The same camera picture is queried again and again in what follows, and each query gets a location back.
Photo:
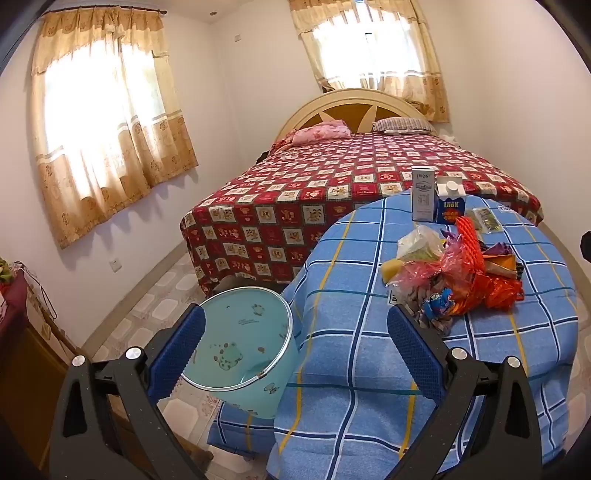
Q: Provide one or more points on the blue candy wrapper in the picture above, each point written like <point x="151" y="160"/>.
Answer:
<point x="438" y="303"/>

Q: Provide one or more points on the blue carton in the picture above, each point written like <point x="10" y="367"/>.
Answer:
<point x="450" y="205"/>

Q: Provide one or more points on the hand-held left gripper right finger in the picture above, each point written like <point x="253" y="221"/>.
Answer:
<point x="411" y="350"/>

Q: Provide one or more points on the red plastic bag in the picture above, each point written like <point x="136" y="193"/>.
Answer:
<point x="475" y="258"/>

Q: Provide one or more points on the grey white carton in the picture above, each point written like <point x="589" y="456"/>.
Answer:
<point x="424" y="196"/>

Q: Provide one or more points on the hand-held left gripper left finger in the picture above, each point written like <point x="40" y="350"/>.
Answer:
<point x="184" y="350"/>

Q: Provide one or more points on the striped pillow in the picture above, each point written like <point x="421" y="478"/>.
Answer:
<point x="401" y="124"/>

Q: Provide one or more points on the pink blanket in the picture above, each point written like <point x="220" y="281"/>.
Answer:
<point x="318" y="133"/>

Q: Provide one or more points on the red bear print bedspread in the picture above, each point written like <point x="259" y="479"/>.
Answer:
<point x="295" y="203"/>

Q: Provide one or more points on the purple wrapper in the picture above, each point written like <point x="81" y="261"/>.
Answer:
<point x="496" y="251"/>

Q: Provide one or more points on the beige floral curtain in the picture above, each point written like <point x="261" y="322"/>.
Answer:
<point x="111" y="129"/>
<point x="415" y="87"/>

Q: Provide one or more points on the wooden table leg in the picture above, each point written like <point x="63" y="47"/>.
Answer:
<point x="196" y="452"/>

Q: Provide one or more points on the white wall socket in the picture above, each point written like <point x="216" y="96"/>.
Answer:
<point x="114" y="264"/>

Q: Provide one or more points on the pink cellophane wrap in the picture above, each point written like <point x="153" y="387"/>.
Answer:
<point x="427" y="272"/>

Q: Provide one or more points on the maroon cloth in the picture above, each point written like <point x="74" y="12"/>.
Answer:
<point x="11" y="300"/>

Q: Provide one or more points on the green cloth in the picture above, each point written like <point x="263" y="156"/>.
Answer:
<point x="5" y="271"/>

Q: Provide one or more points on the dark curtain rod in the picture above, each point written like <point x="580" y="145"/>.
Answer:
<point x="106" y="9"/>

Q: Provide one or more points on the yellow sponge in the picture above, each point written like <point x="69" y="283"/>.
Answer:
<point x="392" y="270"/>

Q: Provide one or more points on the light blue cartoon print bin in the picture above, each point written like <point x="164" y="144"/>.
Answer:
<point x="244" y="323"/>

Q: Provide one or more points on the cream wooden headboard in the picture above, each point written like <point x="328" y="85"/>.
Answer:
<point x="341" y="99"/>

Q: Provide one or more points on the green packet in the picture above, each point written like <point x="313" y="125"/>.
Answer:
<point x="487" y="220"/>

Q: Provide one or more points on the wooden cabinet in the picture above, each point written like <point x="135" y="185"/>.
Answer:
<point x="27" y="369"/>

